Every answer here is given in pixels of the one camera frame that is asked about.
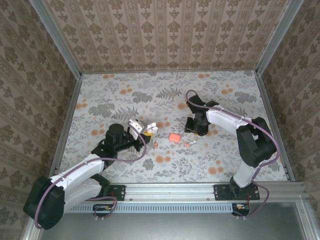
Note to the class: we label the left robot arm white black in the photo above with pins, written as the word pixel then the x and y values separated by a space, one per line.
pixel 80 170

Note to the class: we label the orange earbud charging case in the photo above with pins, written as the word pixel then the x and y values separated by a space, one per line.
pixel 175 137

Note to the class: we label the aluminium table side rail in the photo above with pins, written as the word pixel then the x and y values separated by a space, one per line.
pixel 71 112
pixel 270 100

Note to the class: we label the white earbud charging case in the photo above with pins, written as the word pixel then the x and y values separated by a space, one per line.
pixel 152 128

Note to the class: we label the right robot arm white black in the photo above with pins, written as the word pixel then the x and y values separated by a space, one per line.
pixel 257 145

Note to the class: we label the grey metal panel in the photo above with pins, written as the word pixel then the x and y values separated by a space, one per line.
pixel 170 227

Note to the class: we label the aluminium frame post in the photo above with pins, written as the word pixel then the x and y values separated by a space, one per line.
pixel 277 37
pixel 57 42

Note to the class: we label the aluminium frame beam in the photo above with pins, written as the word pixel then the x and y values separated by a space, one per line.
pixel 170 192

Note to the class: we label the aluminium table rear bar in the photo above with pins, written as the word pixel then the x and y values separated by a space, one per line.
pixel 170 71

